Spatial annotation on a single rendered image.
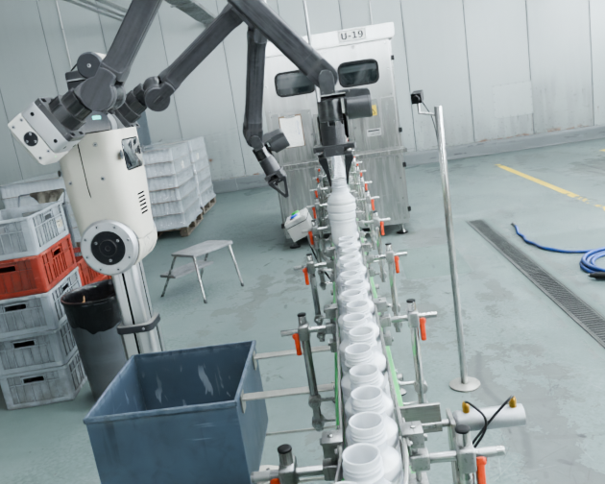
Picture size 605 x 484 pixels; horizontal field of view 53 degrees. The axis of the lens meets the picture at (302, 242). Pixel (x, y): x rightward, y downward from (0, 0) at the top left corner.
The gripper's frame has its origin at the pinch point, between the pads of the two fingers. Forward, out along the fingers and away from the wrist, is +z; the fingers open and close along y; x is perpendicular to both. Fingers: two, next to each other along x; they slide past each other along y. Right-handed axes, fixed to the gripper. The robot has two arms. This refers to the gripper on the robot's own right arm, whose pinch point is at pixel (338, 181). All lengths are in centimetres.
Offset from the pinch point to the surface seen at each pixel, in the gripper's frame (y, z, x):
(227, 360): -33, 39, -9
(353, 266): 0.8, 12.8, -31.0
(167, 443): -40, 42, -39
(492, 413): 16, 22, -75
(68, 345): -172, 102, 187
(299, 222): -15, 20, 56
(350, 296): 0, 13, -49
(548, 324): 113, 128, 199
